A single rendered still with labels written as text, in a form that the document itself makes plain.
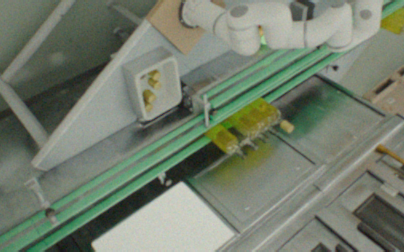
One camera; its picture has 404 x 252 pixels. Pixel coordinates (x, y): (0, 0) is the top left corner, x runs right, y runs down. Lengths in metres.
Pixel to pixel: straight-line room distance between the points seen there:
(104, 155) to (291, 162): 0.74
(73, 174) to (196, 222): 0.47
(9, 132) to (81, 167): 0.65
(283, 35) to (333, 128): 0.74
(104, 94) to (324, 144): 0.94
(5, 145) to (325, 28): 1.47
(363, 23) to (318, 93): 0.73
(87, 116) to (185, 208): 0.49
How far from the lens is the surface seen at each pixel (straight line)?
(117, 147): 1.62
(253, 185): 1.68
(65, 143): 1.60
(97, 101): 1.55
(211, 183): 1.68
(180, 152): 1.67
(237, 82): 1.70
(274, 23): 1.29
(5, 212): 1.58
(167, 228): 1.59
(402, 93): 5.76
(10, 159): 2.04
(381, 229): 1.70
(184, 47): 1.63
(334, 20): 1.34
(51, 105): 2.23
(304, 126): 1.95
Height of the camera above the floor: 1.90
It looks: 34 degrees down
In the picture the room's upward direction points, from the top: 128 degrees clockwise
